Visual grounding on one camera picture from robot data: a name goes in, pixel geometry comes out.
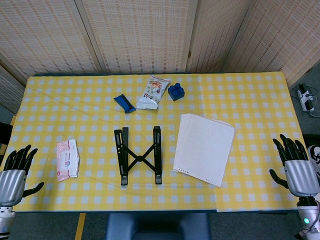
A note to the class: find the white power strip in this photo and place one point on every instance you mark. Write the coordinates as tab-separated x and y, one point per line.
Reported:
305	98

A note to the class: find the blue toy building block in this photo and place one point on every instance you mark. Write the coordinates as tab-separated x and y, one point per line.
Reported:
176	92

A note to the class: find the black folding laptop stand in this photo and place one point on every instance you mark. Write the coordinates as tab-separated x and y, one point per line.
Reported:
122	155

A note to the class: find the yellow checkered tablecloth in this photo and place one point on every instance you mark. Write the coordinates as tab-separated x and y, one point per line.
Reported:
62	105

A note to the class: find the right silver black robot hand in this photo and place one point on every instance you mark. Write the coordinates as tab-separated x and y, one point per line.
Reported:
300	175

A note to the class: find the stack of lined paper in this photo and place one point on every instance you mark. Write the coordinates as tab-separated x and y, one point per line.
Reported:
202	150

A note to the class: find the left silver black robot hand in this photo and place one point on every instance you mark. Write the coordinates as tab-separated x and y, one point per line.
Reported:
11	182

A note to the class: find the pink wet wipes pack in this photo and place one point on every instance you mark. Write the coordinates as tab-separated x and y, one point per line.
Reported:
67	160

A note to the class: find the yellow floor tape strip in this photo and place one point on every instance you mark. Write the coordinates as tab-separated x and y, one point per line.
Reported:
80	226

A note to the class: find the white printed snack bag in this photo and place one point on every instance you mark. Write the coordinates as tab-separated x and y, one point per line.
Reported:
152	92

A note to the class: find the woven folding screen panel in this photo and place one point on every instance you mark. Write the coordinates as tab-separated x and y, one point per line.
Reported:
282	32
137	32
45	32
10	92
215	32

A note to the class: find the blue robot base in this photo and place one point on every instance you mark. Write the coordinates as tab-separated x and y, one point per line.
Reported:
157	227

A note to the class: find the black and white sneaker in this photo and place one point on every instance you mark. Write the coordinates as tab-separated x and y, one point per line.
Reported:
315	160

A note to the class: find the blue snack bar wrapper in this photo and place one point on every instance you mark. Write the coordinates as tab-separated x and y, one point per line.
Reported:
124	102

